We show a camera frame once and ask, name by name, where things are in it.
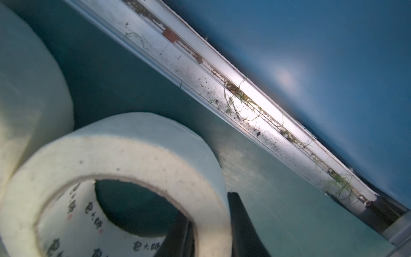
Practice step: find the right side aluminium rail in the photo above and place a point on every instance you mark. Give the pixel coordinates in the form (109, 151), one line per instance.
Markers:
(303, 201)

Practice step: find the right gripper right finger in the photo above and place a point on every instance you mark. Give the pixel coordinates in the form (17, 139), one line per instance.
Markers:
(246, 242)

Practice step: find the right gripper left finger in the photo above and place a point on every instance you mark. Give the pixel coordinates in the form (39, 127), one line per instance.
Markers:
(179, 242)

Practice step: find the masking tape roll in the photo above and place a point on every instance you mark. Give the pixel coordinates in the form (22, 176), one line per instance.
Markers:
(50, 207)
(36, 105)

